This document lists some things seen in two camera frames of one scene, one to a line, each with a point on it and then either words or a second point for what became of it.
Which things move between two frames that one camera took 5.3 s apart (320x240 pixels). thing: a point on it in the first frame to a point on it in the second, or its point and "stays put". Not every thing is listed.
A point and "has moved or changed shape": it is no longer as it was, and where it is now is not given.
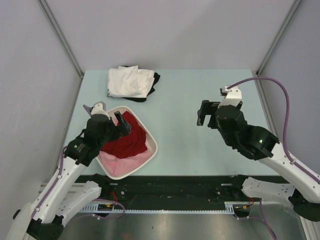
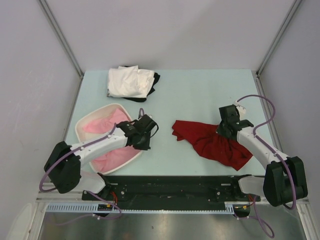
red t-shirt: [131, 145] has moved or changed shape
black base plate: [167, 189] stays put
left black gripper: [124, 128] to [144, 146]
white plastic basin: [152, 143] to [99, 121]
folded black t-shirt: [156, 77] stays put
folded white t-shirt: [129, 81] stays put
